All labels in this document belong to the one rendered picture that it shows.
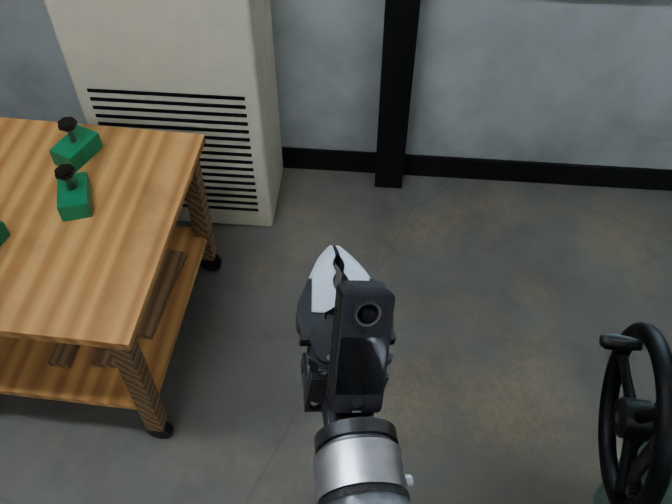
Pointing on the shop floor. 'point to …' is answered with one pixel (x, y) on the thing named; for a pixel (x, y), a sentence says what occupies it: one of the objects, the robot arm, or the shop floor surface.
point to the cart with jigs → (97, 260)
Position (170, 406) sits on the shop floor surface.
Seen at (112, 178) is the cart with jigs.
